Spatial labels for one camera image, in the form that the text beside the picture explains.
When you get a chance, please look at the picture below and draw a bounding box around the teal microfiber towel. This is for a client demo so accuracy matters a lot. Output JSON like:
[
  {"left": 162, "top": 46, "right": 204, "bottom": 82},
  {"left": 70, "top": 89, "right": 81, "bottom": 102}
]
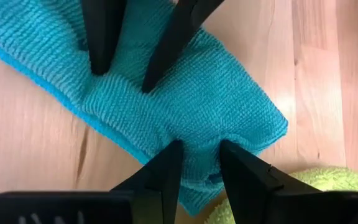
[{"left": 0, "top": 0, "right": 289, "bottom": 217}]

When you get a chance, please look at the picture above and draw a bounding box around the lime green microfiber towel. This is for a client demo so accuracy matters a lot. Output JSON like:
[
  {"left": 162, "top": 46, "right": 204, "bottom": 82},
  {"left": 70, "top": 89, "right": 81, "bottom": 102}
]
[{"left": 203, "top": 166, "right": 358, "bottom": 224}]

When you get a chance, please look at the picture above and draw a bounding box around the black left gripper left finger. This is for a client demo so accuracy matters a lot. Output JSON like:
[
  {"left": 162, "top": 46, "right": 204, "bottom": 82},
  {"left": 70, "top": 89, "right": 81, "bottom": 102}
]
[{"left": 112, "top": 139, "right": 185, "bottom": 224}]

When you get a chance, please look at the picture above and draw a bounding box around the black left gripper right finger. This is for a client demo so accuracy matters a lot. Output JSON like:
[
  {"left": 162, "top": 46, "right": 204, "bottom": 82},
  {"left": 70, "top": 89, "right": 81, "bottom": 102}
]
[{"left": 219, "top": 139, "right": 323, "bottom": 224}]

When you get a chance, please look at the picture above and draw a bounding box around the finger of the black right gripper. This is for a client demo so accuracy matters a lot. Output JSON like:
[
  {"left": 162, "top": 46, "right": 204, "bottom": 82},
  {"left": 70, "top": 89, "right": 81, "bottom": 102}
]
[
  {"left": 81, "top": 0, "right": 127, "bottom": 75},
  {"left": 141, "top": 0, "right": 225, "bottom": 93}
]

